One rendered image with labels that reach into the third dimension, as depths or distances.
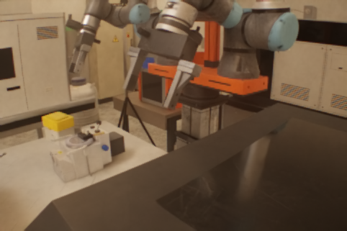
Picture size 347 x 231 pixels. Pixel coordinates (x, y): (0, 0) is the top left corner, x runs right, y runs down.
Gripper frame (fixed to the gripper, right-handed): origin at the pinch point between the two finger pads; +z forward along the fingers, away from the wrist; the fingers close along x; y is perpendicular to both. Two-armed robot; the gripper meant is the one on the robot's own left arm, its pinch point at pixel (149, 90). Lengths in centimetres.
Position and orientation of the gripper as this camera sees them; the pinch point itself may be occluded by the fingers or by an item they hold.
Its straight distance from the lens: 57.0
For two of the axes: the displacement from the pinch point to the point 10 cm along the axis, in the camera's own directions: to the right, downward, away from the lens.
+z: -3.6, 9.3, 0.9
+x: 7.4, 3.4, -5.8
